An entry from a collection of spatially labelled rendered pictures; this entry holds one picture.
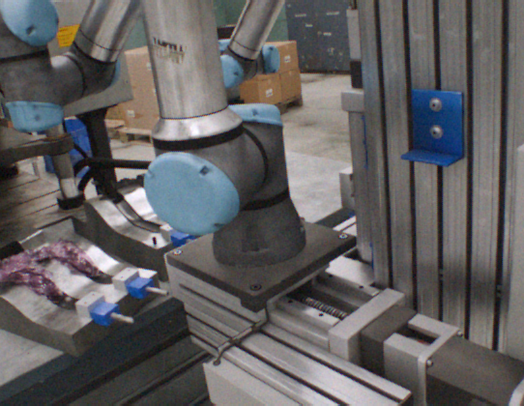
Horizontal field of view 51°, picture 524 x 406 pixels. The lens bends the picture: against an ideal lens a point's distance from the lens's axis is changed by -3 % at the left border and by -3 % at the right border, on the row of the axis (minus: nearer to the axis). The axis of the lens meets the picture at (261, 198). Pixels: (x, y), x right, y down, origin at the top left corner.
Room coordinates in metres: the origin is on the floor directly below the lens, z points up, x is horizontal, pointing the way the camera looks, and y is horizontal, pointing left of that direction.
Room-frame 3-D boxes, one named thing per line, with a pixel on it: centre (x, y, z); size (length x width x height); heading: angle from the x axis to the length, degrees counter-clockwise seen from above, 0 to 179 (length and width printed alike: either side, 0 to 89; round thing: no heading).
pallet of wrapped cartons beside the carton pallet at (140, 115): (5.78, 0.71, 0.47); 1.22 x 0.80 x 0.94; 48
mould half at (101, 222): (1.46, 0.32, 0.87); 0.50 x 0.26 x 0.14; 40
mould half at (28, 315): (1.16, 0.54, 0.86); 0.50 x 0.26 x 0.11; 57
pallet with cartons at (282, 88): (6.58, 0.09, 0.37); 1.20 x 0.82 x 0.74; 52
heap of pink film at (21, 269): (1.17, 0.53, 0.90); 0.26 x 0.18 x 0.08; 57
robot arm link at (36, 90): (0.83, 0.30, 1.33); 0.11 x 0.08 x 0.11; 156
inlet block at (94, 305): (0.98, 0.34, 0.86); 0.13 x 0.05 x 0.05; 57
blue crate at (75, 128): (5.10, 1.66, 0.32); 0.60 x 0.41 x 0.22; 50
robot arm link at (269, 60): (1.45, -0.02, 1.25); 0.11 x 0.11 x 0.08; 63
